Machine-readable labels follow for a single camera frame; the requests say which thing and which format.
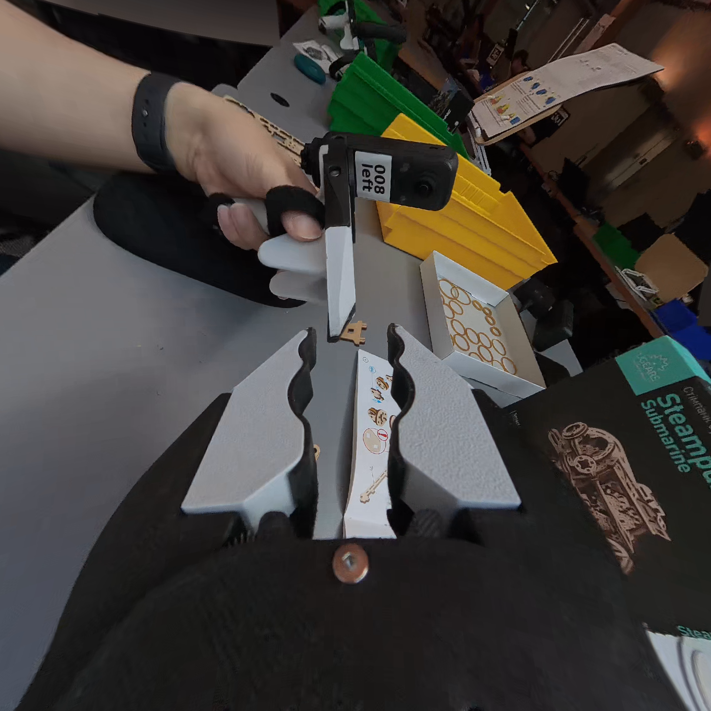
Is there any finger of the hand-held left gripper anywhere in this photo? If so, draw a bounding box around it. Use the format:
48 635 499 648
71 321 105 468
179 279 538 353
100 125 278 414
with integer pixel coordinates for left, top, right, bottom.
324 224 357 341

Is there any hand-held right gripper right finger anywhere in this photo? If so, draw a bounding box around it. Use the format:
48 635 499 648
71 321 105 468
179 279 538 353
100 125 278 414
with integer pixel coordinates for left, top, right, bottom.
387 323 522 538

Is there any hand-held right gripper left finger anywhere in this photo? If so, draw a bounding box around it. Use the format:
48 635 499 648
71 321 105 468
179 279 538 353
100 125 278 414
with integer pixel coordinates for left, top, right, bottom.
181 328 320 540

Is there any person's left forearm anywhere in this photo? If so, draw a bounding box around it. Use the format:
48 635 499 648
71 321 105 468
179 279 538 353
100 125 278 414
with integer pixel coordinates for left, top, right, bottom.
0 0 146 174

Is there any grey desk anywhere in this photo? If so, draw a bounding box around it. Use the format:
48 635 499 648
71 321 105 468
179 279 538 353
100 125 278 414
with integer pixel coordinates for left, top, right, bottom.
0 6 584 709

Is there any person's left hand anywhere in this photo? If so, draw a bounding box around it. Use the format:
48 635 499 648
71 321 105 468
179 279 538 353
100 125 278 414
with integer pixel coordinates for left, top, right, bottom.
167 83 326 252

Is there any green plastic bin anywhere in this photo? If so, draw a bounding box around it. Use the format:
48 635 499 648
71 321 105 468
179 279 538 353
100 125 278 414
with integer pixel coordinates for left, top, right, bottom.
328 52 471 162
591 222 641 268

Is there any white instruction booklet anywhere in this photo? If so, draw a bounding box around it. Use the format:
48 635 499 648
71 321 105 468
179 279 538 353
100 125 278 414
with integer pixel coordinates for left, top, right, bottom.
343 349 404 540

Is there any yellow plastic bin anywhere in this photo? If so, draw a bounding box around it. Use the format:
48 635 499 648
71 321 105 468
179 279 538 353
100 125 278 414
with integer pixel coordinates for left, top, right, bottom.
376 114 558 276

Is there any white cardboard tray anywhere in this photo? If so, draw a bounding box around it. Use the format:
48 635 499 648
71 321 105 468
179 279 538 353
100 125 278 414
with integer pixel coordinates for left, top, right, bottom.
419 250 548 398

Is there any black puzzle box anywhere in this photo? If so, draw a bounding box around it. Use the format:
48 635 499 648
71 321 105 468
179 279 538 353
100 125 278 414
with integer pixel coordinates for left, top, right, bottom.
503 335 711 711

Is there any teal oval object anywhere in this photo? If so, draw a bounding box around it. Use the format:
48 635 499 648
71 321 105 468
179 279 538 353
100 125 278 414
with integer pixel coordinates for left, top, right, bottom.
294 54 327 86

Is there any laser-cut wooden sheet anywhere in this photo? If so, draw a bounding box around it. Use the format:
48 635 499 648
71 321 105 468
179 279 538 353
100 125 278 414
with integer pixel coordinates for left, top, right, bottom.
223 94 307 165

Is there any black device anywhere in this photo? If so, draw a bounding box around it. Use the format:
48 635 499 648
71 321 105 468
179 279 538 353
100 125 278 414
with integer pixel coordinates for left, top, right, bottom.
533 314 575 352
514 276 557 319

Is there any small clear plastic bag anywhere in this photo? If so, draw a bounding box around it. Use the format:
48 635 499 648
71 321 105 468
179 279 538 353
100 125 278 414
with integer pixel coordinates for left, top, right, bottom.
293 39 339 63

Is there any clipboard with printed sheet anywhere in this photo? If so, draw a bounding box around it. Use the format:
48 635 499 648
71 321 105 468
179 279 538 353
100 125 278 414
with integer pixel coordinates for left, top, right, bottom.
470 43 665 147

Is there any black wristband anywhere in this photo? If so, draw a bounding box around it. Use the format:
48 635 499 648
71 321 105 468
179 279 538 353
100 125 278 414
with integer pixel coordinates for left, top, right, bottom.
131 72 185 174

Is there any blue plastic bin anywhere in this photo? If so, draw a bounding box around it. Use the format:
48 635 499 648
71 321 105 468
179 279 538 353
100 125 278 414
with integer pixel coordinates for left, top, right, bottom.
652 300 711 346

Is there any brown cardboard box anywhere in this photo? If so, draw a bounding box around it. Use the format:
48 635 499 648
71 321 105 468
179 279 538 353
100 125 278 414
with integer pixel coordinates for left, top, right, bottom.
634 233 710 304

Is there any wooden sheet with ring cutouts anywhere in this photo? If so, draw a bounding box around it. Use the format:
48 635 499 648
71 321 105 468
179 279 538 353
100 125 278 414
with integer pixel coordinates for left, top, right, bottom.
439 278 521 376

